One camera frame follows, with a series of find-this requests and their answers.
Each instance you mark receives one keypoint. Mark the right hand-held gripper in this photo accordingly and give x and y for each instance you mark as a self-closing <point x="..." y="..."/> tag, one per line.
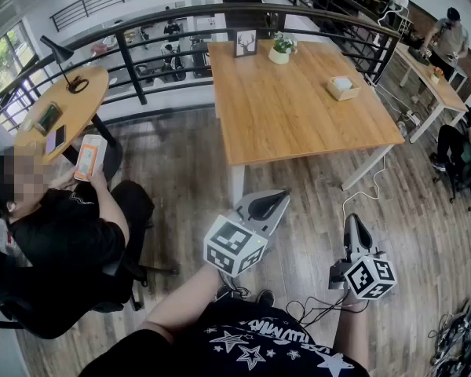
<point x="371" y="275"/>

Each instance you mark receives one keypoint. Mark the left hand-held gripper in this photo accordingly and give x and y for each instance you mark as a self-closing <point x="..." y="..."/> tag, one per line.
<point x="231" y="246"/>

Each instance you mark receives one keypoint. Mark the wooden tissue holder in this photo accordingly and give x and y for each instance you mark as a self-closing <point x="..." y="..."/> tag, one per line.
<point x="343" y="92"/>

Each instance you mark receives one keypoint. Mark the white tissues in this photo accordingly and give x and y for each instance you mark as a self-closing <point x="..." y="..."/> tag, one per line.
<point x="342" y="83"/>

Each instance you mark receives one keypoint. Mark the person's right forearm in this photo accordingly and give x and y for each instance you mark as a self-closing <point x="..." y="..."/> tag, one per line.
<point x="351" y="334"/>

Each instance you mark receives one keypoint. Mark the person's left forearm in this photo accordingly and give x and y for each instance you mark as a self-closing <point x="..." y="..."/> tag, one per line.
<point x="184" y="302"/>

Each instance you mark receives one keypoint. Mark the person's black shoe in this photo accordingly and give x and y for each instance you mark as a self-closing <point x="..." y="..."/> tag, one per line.
<point x="223" y="292"/>
<point x="265" y="297"/>

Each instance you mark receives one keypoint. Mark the square wooden table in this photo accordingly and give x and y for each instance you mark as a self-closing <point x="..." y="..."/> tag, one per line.
<point x="294" y="108"/>

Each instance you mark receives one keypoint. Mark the black office chair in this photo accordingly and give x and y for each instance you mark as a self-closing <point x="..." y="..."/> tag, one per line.
<point x="469" y="181"/>
<point x="129" y="277"/>

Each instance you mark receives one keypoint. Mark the white power strip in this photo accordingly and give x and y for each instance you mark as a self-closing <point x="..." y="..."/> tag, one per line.
<point x="413" y="118"/>

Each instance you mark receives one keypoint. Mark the black star print shirt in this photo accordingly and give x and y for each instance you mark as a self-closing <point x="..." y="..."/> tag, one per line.
<point x="235" y="348"/>

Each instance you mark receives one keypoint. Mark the white potted flower plant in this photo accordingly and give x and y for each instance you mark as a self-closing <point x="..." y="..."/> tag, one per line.
<point x="282" y="51"/>

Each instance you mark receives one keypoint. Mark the long wooden desk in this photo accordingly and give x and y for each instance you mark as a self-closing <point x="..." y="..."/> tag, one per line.
<point x="435" y="81"/>

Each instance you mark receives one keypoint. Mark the small orange potted plant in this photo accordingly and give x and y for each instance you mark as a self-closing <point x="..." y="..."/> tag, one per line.
<point x="437" y="75"/>

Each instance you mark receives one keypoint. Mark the black metal railing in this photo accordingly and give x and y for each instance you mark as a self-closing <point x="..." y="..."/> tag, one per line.
<point x="130" y="57"/>

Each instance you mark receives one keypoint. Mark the round wooden table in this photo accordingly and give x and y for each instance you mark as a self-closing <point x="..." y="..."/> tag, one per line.
<point x="76" y="104"/>

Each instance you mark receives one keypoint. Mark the black smartphone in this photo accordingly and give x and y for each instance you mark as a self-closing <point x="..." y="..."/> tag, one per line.
<point x="60" y="136"/>

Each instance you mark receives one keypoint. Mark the purple notebook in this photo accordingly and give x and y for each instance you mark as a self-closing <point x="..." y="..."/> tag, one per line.
<point x="51" y="143"/>

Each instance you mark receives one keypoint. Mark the green book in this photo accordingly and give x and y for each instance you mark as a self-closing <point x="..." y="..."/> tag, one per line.
<point x="49" y="118"/>

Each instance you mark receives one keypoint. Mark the black desk lamp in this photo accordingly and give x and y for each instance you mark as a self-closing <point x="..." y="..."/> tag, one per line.
<point x="60" y="57"/>

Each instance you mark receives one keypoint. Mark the black deer picture frame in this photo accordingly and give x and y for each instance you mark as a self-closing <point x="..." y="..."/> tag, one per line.
<point x="246" y="42"/>

